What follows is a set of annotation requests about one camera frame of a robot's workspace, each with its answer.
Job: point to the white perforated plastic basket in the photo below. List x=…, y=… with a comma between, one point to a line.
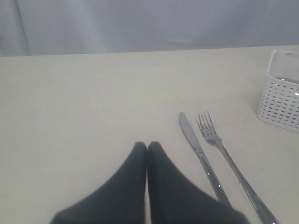
x=279, y=104

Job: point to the silver foil packet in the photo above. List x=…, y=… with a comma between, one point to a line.
x=288, y=79

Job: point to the silver metal table knife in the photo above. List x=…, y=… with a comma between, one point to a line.
x=195, y=145

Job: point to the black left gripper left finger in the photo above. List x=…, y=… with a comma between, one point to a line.
x=121, y=200

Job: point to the silver metal fork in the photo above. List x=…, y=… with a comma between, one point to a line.
x=210, y=135

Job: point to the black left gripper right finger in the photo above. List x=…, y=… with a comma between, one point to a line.
x=176, y=200

